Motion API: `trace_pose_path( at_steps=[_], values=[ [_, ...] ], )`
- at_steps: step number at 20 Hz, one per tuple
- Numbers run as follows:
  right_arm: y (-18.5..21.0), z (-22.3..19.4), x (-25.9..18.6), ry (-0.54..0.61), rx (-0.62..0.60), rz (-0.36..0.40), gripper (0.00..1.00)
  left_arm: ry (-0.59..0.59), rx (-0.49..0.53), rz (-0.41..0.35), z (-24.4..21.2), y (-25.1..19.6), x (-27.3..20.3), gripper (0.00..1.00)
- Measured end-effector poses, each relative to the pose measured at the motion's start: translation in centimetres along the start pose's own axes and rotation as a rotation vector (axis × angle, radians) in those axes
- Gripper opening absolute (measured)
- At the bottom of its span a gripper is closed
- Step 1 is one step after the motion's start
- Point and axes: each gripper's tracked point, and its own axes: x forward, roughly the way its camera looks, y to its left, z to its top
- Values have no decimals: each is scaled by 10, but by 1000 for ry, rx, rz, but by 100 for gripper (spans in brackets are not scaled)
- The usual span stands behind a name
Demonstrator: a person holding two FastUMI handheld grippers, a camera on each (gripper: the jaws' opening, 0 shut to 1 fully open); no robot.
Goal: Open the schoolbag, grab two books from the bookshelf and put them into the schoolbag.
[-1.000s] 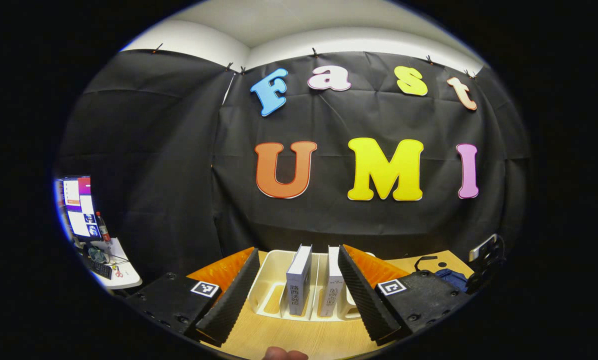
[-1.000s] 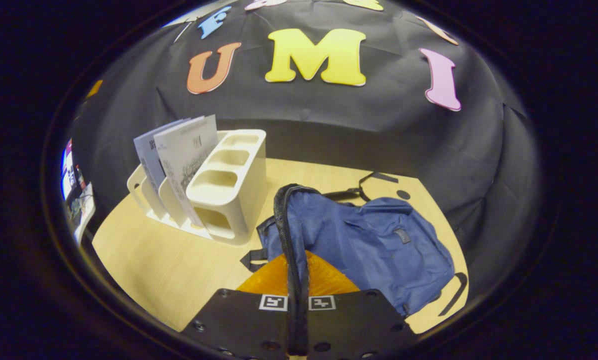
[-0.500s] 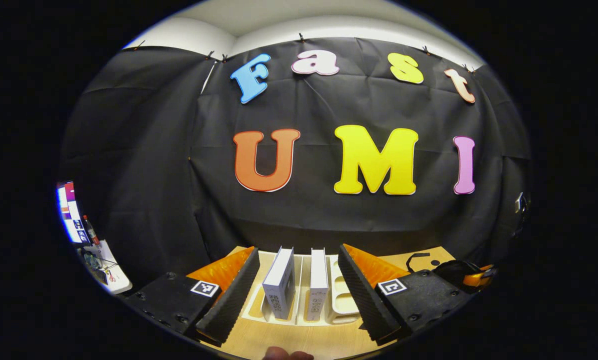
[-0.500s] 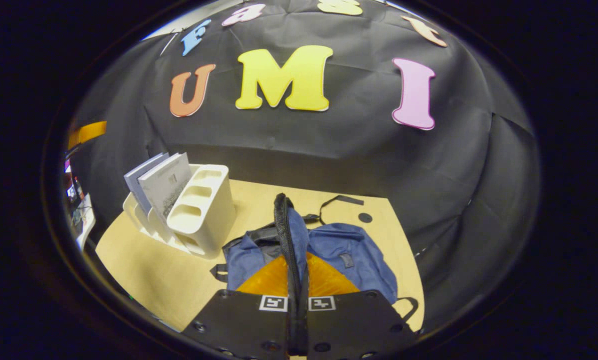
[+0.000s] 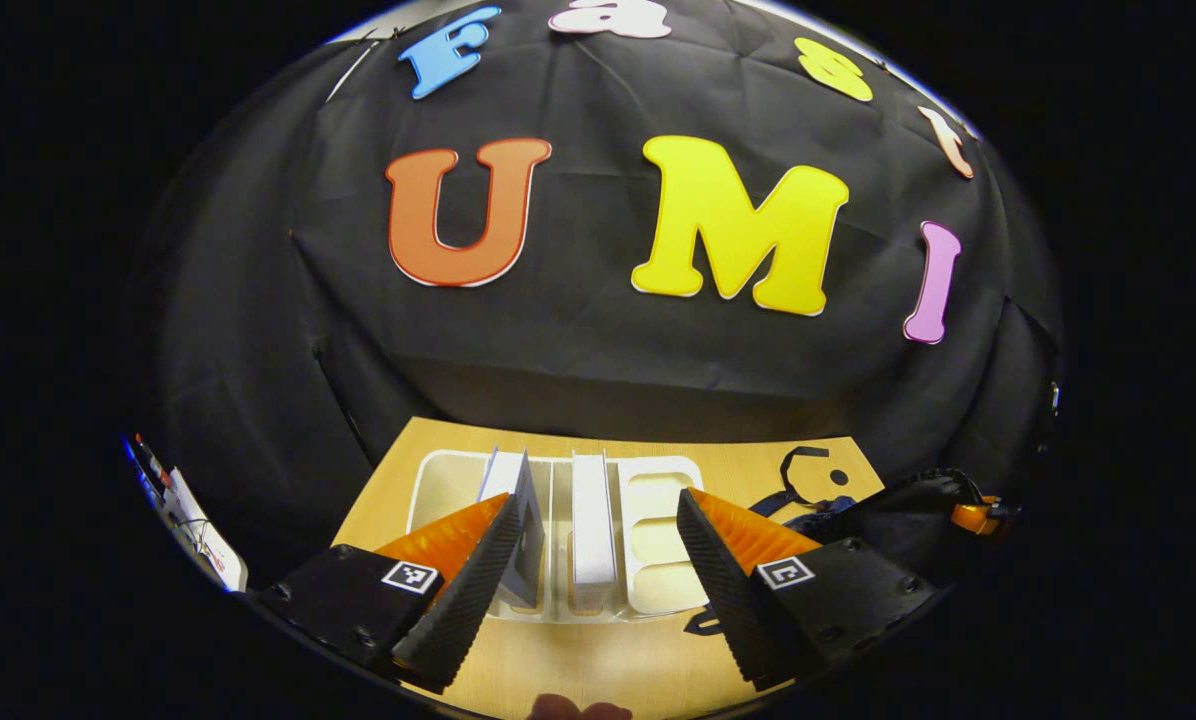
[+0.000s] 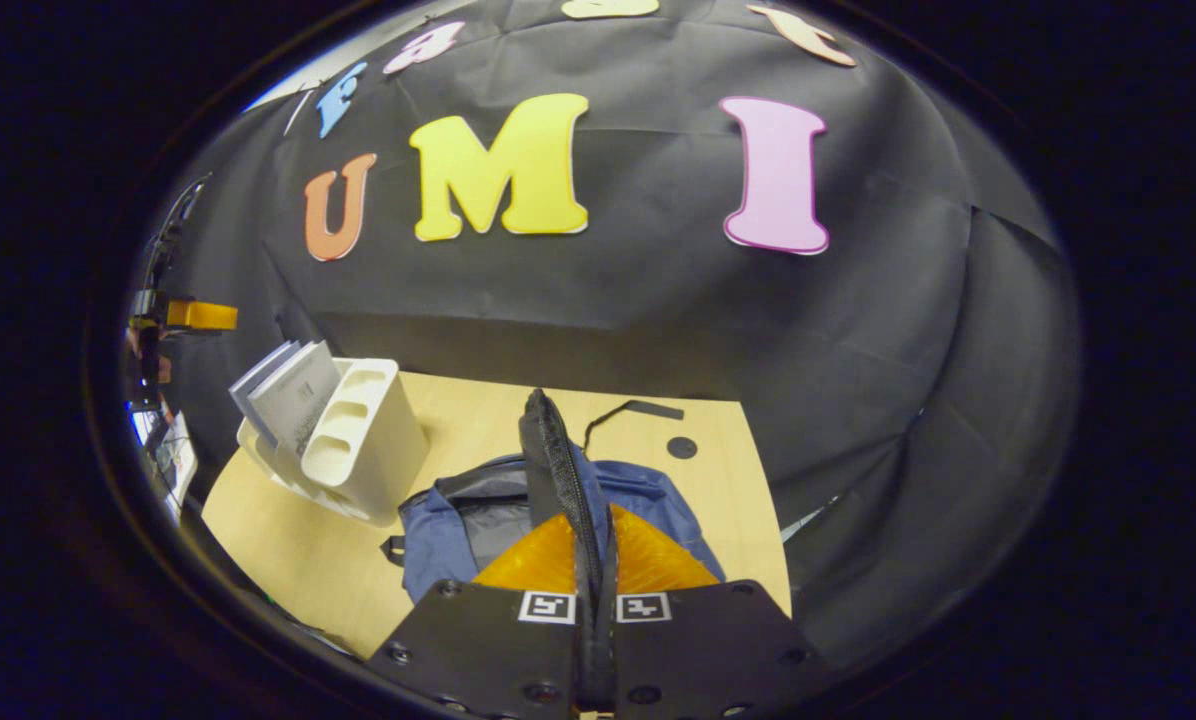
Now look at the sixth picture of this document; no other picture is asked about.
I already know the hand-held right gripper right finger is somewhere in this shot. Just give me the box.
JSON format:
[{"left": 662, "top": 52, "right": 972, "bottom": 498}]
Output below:
[{"left": 601, "top": 502, "right": 831, "bottom": 720}]

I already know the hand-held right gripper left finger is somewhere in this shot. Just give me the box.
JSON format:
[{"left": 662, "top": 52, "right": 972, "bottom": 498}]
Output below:
[{"left": 366, "top": 510, "right": 599, "bottom": 720}]

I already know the white book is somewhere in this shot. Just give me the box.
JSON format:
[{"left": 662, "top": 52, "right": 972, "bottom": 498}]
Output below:
[{"left": 246, "top": 341, "right": 345, "bottom": 453}]

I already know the blue schoolbag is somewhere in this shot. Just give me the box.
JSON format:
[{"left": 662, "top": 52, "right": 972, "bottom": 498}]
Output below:
[{"left": 382, "top": 387, "right": 729, "bottom": 611}]

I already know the white plastic bookshelf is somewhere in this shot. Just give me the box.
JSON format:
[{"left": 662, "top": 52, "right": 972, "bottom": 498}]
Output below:
[{"left": 236, "top": 357, "right": 432, "bottom": 529}]

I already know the lit computer screen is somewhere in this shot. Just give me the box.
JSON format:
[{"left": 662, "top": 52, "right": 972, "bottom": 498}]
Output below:
[{"left": 128, "top": 400, "right": 200, "bottom": 527}]

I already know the black backdrop cloth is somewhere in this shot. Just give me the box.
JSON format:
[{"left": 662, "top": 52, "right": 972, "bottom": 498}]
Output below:
[{"left": 123, "top": 0, "right": 1084, "bottom": 671}]

